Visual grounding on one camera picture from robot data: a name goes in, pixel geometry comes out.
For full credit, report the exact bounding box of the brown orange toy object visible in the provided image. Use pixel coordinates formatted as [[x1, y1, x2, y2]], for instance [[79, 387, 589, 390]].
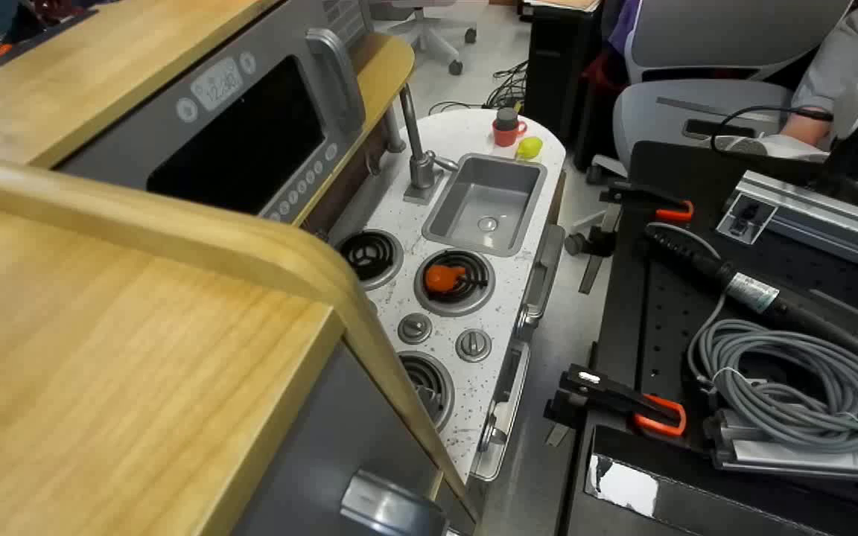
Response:
[[420, 259, 477, 302]]

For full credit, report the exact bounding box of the grey round stove burner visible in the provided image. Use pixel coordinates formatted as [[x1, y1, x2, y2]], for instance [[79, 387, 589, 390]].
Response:
[[335, 227, 407, 296], [397, 351, 458, 431]]

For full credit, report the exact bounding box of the grey stove knob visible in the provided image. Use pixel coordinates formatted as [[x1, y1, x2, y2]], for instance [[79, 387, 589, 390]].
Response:
[[397, 309, 437, 349], [452, 326, 496, 367]]

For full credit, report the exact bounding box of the grey toy sink basin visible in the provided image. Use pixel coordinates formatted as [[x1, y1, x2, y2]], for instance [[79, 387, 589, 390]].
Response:
[[420, 153, 548, 259]]

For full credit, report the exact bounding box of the red pot on burner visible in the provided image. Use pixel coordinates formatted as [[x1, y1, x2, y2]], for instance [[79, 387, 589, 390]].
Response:
[[410, 248, 501, 320]]

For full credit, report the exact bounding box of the grey toy faucet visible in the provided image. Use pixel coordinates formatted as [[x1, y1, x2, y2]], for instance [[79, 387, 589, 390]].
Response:
[[394, 87, 450, 205]]

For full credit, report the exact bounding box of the yellow toy lemon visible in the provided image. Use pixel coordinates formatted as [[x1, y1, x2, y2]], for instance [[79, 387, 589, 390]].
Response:
[[511, 134, 548, 163]]

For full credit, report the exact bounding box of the red toy pot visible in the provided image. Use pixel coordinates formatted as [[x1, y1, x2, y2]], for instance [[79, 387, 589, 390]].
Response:
[[489, 101, 534, 153]]

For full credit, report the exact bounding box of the small black clamp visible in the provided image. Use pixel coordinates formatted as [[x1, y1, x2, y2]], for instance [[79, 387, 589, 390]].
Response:
[[560, 221, 621, 297]]

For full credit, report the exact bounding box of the wooden lower kitchen shelf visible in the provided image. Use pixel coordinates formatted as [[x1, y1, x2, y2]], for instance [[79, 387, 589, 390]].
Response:
[[292, 32, 420, 229]]

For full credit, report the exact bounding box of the grey toy microwave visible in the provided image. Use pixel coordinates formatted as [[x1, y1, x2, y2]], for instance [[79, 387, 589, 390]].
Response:
[[52, 0, 371, 227]]

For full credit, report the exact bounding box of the white office chair base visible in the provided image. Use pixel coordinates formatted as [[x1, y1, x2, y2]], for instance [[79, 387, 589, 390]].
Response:
[[385, 0, 483, 81]]

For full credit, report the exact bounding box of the black floor cabinet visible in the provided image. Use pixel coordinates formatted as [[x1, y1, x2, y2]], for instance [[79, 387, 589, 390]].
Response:
[[517, 0, 608, 153]]

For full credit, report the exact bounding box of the black cylindrical tool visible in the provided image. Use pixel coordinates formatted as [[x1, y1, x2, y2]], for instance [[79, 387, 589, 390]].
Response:
[[641, 224, 858, 381]]

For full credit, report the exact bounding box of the wooden tall kitchen cabinet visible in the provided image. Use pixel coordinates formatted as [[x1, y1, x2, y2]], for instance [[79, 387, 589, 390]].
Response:
[[0, 150, 483, 536]]

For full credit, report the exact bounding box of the grey office chair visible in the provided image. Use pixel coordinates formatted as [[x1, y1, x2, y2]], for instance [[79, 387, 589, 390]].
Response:
[[611, 0, 855, 166]]

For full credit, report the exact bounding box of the seated person grey sleeve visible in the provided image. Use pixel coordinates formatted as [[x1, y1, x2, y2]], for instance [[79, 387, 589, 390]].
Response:
[[776, 0, 858, 153]]

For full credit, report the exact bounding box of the grey front door handle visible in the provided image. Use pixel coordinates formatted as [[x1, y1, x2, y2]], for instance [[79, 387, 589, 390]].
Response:
[[474, 339, 534, 488], [514, 224, 569, 338]]

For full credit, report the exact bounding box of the grey microwave handle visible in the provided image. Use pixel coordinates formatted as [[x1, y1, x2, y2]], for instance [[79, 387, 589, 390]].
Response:
[[301, 26, 370, 154]]

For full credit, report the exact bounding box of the black clamp orange handle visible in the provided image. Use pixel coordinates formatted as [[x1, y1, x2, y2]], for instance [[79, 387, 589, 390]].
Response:
[[541, 360, 690, 443], [598, 177, 699, 229]]

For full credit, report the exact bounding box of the grey cabinet door handle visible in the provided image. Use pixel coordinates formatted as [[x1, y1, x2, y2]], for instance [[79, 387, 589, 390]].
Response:
[[335, 469, 446, 536]]

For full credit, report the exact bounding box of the black cable on chair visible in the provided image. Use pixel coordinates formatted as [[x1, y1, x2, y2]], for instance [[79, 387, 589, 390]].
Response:
[[683, 101, 840, 154]]

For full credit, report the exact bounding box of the grey coiled cable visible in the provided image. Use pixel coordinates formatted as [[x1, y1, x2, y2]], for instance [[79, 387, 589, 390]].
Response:
[[684, 296, 858, 457]]

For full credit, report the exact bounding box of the long aluminium rail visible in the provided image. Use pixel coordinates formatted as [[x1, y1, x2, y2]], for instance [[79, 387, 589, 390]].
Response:
[[714, 166, 858, 282]]

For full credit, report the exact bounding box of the short aluminium rail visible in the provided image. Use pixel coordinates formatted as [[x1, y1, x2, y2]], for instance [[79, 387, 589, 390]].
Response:
[[708, 407, 858, 485]]

